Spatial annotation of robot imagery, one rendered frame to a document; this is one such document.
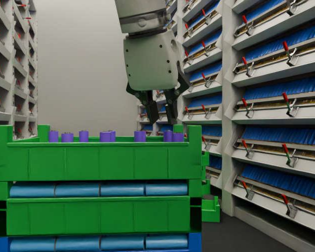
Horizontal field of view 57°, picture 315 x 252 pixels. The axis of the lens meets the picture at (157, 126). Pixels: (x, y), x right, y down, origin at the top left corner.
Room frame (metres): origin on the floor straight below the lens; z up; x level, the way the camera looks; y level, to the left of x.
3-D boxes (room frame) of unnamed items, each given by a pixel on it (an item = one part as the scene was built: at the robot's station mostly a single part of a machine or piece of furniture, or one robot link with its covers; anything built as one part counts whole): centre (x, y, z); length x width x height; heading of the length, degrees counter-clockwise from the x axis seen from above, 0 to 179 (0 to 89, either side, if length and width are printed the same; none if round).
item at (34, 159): (0.52, 0.09, 0.44); 0.30 x 0.20 x 0.08; 94
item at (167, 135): (0.60, -0.02, 0.44); 0.02 x 0.02 x 0.06
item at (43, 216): (0.52, 0.09, 0.36); 0.30 x 0.20 x 0.08; 94
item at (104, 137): (0.46, 0.08, 0.44); 0.02 x 0.02 x 0.06
